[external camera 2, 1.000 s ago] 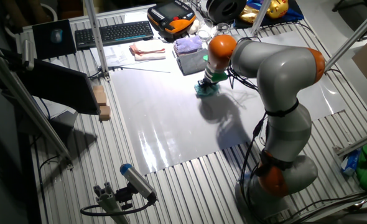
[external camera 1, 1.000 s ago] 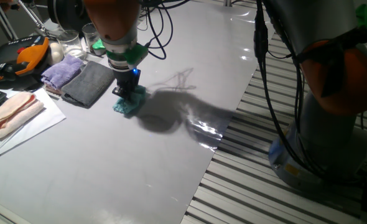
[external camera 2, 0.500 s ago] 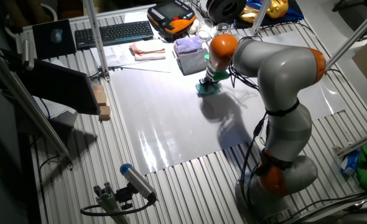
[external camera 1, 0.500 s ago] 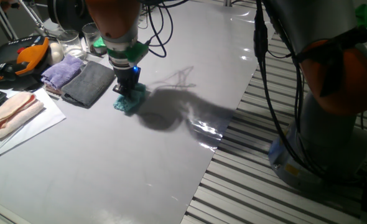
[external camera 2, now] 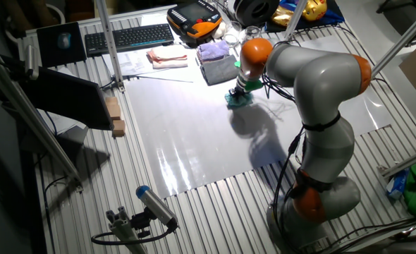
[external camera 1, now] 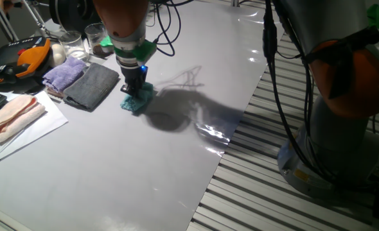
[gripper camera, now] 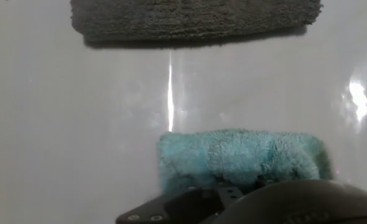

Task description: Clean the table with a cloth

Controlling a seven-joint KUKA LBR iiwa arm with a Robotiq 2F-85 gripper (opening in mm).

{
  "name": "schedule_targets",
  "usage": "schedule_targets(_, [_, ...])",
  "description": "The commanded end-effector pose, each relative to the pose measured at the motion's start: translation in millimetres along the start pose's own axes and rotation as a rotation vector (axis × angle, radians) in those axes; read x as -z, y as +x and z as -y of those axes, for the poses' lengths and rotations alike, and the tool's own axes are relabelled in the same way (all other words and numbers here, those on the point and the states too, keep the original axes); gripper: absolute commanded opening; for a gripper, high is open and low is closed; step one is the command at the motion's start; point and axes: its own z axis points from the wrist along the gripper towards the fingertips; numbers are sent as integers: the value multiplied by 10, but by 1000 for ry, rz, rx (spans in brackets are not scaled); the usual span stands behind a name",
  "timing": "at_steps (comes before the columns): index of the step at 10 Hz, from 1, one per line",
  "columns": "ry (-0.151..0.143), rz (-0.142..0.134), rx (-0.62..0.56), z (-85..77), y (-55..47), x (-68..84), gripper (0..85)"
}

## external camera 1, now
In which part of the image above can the glass jar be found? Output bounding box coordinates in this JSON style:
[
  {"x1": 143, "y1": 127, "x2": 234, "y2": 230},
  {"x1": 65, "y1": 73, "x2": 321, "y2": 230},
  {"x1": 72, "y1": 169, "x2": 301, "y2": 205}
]
[{"x1": 84, "y1": 22, "x2": 115, "y2": 58}]

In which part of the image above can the pink folded cloth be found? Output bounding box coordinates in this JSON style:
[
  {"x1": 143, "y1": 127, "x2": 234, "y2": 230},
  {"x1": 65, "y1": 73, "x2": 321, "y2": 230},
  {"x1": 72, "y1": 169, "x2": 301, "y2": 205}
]
[
  {"x1": 0, "y1": 102, "x2": 46, "y2": 144},
  {"x1": 0, "y1": 94, "x2": 39, "y2": 135}
]

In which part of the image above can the black filament spool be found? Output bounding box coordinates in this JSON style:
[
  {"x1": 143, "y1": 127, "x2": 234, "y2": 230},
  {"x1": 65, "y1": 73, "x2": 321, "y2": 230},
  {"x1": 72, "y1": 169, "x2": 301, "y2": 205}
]
[{"x1": 49, "y1": 0, "x2": 102, "y2": 35}]

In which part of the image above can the clear glass cup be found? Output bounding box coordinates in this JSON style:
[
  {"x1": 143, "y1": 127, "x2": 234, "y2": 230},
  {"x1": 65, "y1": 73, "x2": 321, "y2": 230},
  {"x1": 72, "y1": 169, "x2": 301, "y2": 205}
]
[{"x1": 58, "y1": 30, "x2": 90, "y2": 62}]

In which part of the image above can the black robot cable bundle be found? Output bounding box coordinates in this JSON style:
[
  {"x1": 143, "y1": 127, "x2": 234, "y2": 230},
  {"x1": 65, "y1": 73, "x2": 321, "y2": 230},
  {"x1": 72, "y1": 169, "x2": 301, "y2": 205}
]
[{"x1": 147, "y1": 0, "x2": 379, "y2": 193}]

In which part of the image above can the glossy white table sheet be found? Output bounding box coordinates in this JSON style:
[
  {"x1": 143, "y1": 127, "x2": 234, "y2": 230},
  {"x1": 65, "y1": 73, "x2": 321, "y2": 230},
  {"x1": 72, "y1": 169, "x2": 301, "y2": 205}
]
[{"x1": 0, "y1": 0, "x2": 280, "y2": 231}]

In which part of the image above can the silver tripod leg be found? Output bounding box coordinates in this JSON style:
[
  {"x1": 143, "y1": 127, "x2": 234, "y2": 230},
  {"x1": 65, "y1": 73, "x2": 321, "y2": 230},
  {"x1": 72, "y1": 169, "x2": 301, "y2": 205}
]
[
  {"x1": 0, "y1": 0, "x2": 19, "y2": 42},
  {"x1": 22, "y1": 0, "x2": 51, "y2": 37}
]

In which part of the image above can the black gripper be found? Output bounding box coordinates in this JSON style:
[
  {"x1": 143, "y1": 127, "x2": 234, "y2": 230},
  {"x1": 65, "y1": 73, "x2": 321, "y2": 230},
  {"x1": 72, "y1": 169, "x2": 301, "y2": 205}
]
[{"x1": 120, "y1": 65, "x2": 149, "y2": 97}]

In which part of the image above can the teal microfibre cloth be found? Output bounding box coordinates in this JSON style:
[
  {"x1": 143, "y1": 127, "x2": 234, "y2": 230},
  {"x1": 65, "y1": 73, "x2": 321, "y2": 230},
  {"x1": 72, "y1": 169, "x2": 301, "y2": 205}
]
[{"x1": 120, "y1": 81, "x2": 157, "y2": 113}]

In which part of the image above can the green printed wrist mount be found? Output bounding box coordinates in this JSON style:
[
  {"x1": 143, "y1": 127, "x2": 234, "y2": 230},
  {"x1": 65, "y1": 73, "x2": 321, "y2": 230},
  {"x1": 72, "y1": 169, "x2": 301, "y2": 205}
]
[{"x1": 99, "y1": 35, "x2": 158, "y2": 64}]

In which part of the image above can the black and orange teach pendant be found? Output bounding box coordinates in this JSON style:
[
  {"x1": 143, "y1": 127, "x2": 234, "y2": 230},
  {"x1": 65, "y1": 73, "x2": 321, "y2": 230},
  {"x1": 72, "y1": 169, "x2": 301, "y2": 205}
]
[{"x1": 0, "y1": 35, "x2": 54, "y2": 87}]

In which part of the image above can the white printed paper sheet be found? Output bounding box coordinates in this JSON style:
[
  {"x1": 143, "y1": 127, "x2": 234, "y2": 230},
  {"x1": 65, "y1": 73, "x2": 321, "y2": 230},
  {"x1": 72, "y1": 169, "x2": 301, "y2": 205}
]
[{"x1": 0, "y1": 90, "x2": 69, "y2": 167}]

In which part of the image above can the purple folded cloth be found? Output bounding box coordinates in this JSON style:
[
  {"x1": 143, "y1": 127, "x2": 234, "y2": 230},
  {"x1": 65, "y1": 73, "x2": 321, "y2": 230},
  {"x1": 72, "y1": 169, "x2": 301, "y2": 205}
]
[{"x1": 42, "y1": 56, "x2": 87, "y2": 94}]

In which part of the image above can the grey folded cloth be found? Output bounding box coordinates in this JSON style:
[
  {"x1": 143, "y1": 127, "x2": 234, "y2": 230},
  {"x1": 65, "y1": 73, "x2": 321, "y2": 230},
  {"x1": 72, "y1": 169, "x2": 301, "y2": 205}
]
[{"x1": 63, "y1": 62, "x2": 120, "y2": 112}]

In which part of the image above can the white egg-shaped object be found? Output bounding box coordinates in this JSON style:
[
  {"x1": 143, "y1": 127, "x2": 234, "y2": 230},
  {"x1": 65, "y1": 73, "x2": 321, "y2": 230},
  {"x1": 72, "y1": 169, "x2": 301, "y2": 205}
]
[{"x1": 49, "y1": 43, "x2": 67, "y2": 68}]

